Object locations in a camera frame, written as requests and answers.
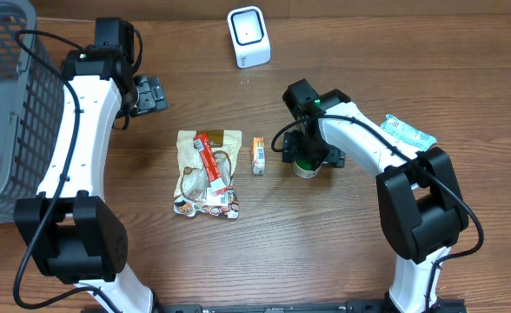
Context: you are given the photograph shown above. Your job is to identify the beige snack bag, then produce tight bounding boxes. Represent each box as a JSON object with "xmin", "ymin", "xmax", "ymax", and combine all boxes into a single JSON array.
[{"xmin": 173, "ymin": 130, "xmax": 242, "ymax": 219}]

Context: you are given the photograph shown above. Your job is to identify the orange small carton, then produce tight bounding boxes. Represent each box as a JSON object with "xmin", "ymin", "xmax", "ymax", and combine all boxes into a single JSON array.
[{"xmin": 252, "ymin": 137, "xmax": 265, "ymax": 176}]

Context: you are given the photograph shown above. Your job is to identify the red stick packet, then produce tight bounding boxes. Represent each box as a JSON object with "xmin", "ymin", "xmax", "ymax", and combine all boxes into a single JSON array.
[{"xmin": 193, "ymin": 133, "xmax": 228, "ymax": 195}]

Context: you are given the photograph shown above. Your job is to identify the grey plastic mesh basket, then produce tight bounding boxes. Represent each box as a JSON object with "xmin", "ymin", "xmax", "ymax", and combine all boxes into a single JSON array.
[{"xmin": 0, "ymin": 0, "xmax": 64, "ymax": 223}]

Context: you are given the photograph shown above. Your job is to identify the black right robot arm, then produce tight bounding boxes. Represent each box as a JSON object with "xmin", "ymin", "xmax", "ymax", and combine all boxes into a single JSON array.
[{"xmin": 278, "ymin": 79, "xmax": 468, "ymax": 312}]

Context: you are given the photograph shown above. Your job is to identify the green lid jar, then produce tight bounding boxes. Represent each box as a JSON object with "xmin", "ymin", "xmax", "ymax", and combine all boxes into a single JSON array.
[{"xmin": 292, "ymin": 160, "xmax": 321, "ymax": 179}]

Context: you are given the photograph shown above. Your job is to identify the white barcode scanner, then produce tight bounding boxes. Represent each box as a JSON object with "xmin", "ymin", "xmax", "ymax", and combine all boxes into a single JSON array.
[{"xmin": 227, "ymin": 5, "xmax": 271, "ymax": 69}]

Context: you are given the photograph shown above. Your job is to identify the teal snack packet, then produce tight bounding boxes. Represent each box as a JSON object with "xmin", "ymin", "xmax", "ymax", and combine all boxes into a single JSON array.
[{"xmin": 381, "ymin": 114, "xmax": 437, "ymax": 151}]

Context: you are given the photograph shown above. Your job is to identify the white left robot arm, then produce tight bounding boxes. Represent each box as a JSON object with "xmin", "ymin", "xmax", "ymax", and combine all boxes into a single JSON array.
[{"xmin": 13, "ymin": 17, "xmax": 167, "ymax": 312}]

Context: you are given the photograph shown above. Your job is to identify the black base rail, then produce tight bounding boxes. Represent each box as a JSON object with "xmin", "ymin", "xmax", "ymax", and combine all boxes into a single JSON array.
[{"xmin": 150, "ymin": 298, "xmax": 468, "ymax": 313}]

